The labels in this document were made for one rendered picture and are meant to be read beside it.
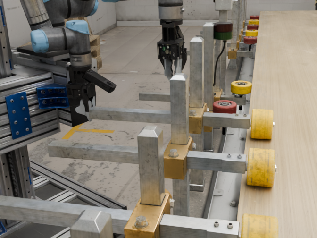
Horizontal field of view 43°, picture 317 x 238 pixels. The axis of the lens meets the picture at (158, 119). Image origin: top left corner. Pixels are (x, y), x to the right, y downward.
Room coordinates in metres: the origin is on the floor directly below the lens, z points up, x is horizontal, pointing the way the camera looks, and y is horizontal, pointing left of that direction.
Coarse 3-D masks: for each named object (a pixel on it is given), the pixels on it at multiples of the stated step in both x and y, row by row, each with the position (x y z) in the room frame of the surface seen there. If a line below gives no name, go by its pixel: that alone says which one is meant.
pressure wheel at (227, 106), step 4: (220, 100) 1.32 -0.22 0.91; (224, 100) 1.32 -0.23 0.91; (216, 104) 1.28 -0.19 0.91; (220, 104) 1.29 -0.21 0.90; (224, 104) 1.28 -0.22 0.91; (228, 104) 1.29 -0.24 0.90; (232, 104) 1.27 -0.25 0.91; (236, 104) 1.28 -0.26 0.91; (216, 108) 1.26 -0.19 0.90; (220, 108) 1.25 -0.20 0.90; (224, 108) 1.25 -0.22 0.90; (228, 108) 1.25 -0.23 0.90; (232, 108) 1.25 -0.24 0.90; (236, 108) 1.27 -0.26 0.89; (216, 112) 1.26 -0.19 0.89; (220, 112) 1.25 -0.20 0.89; (224, 112) 1.25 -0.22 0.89; (228, 112) 1.25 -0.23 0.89; (232, 112) 1.25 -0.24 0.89; (224, 128) 1.28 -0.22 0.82; (224, 132) 1.28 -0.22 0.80
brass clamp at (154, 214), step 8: (168, 192) 0.65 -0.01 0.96; (168, 200) 0.62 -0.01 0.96; (136, 208) 0.59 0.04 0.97; (144, 208) 0.59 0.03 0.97; (152, 208) 0.59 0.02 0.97; (160, 208) 0.59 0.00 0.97; (168, 208) 0.62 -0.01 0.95; (136, 216) 0.57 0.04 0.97; (152, 216) 0.56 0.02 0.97; (160, 216) 0.56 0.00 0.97; (128, 224) 0.54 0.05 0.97; (152, 224) 0.54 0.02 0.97; (128, 232) 0.53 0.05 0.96; (136, 232) 0.53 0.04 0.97; (144, 232) 0.53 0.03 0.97; (152, 232) 0.52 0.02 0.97
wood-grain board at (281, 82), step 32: (288, 32) 2.65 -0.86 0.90; (256, 64) 1.83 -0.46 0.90; (288, 64) 1.81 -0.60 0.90; (256, 96) 1.37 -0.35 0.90; (288, 96) 1.36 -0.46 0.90; (288, 128) 1.07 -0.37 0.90; (288, 160) 0.88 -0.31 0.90; (256, 192) 0.74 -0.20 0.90; (288, 192) 0.73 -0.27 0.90; (288, 224) 0.62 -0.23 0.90
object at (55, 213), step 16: (0, 208) 0.63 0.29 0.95; (16, 208) 0.62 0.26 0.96; (32, 208) 0.62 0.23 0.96; (48, 208) 0.61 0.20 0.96; (64, 208) 0.61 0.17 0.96; (80, 208) 0.61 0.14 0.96; (96, 208) 0.61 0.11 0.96; (112, 208) 0.61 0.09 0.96; (48, 224) 0.61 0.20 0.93; (64, 224) 0.60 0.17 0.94; (112, 224) 0.58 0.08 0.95; (160, 224) 0.56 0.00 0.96; (176, 224) 0.55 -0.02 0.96; (192, 224) 0.55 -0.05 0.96; (208, 224) 0.55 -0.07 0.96; (224, 224) 0.55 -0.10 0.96
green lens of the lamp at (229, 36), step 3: (216, 33) 1.31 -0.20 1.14; (219, 33) 1.30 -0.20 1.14; (222, 33) 1.30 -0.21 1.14; (225, 33) 1.30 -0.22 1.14; (228, 33) 1.30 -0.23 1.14; (231, 33) 1.31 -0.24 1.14; (216, 36) 1.31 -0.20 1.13; (219, 36) 1.30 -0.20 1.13; (222, 36) 1.30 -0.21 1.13; (225, 36) 1.30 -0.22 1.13; (228, 36) 1.30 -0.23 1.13; (231, 36) 1.31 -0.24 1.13; (219, 39) 1.30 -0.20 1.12; (222, 39) 1.30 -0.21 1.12; (225, 39) 1.30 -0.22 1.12
